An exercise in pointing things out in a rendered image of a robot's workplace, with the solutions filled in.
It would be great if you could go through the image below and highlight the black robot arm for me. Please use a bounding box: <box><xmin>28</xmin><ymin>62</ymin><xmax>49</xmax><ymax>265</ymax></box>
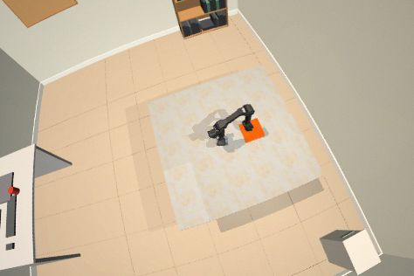
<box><xmin>207</xmin><ymin>104</ymin><xmax>255</xmax><ymax>139</ymax></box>

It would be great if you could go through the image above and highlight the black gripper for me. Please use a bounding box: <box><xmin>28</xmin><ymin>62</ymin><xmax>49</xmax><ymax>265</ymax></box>
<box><xmin>217</xmin><ymin>132</ymin><xmax>225</xmax><ymax>146</ymax></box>

